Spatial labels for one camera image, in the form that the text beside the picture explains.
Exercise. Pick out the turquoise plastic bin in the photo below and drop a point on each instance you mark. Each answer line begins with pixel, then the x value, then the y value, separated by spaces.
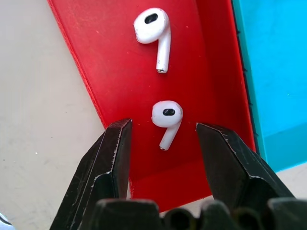
pixel 275 72

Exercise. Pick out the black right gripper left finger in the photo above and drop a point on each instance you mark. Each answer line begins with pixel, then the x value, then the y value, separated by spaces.
pixel 100 163

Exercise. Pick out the red plastic tray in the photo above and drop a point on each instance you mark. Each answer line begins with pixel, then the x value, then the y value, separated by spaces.
pixel 134 83

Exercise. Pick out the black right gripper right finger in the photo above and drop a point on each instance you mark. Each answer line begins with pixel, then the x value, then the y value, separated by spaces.
pixel 230 163

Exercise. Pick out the white earbud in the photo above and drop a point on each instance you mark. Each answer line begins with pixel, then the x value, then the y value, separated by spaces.
pixel 168 119
pixel 153 31

